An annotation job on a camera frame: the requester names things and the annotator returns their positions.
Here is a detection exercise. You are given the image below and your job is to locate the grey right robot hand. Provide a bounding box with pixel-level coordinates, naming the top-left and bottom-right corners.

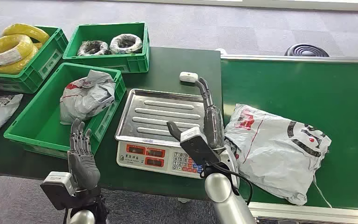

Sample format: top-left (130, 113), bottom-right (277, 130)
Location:
top-left (166, 77), bottom-right (227, 152)

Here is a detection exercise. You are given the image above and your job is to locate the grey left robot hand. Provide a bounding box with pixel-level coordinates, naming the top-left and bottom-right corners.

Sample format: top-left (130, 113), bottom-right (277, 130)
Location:
top-left (67, 118), bottom-right (101, 191)

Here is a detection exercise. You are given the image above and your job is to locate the grey plastic package black print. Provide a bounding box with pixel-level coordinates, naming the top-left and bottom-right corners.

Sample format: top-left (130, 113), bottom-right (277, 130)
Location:
top-left (223, 103), bottom-right (333, 208)

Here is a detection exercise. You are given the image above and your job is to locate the crumpled grey plastic package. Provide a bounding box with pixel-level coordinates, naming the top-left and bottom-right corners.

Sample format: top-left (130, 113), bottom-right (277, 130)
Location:
top-left (59, 69), bottom-right (117, 125)

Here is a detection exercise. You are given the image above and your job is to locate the small white plastic device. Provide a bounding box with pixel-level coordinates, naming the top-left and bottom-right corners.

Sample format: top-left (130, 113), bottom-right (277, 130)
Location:
top-left (179, 71), bottom-right (200, 84)

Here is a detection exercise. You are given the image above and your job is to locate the electronic scale with steel tray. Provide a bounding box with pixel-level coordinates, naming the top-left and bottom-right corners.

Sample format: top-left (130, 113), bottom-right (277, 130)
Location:
top-left (115, 89), bottom-right (212, 180)

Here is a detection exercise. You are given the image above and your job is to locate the large empty-walled green crate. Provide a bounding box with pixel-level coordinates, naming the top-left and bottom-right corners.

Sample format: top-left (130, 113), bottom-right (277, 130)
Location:
top-left (3, 62), bottom-right (127, 164)

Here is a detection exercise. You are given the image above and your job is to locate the green crate of yellow coils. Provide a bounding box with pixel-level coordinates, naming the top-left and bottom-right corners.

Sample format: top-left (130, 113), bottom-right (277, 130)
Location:
top-left (0, 25), bottom-right (69, 94)

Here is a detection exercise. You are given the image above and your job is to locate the green crate of black coils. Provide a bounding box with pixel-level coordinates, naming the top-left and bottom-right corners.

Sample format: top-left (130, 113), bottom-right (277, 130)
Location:
top-left (62, 21), bottom-right (150, 74)

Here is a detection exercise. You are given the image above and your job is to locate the black ribbed round base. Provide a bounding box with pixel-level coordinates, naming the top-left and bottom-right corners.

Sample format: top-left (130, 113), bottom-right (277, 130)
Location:
top-left (284, 43), bottom-right (330, 57)

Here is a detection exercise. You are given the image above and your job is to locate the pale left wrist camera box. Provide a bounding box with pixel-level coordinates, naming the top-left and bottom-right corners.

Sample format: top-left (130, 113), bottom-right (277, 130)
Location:
top-left (40, 171), bottom-right (76, 211)

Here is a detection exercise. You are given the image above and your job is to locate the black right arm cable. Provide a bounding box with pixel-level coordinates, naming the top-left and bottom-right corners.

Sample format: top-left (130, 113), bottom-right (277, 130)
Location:
top-left (200, 161), bottom-right (254, 206)

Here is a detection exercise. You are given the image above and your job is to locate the black wrapped wire coil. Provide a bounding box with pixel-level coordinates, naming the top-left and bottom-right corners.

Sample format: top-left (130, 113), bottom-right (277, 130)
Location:
top-left (109, 33), bottom-right (144, 55)
top-left (77, 40), bottom-right (110, 57)

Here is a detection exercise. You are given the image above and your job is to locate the yellow wire coil with label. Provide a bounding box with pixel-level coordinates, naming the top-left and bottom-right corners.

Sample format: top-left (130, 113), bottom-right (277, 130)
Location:
top-left (0, 34), bottom-right (34, 67)

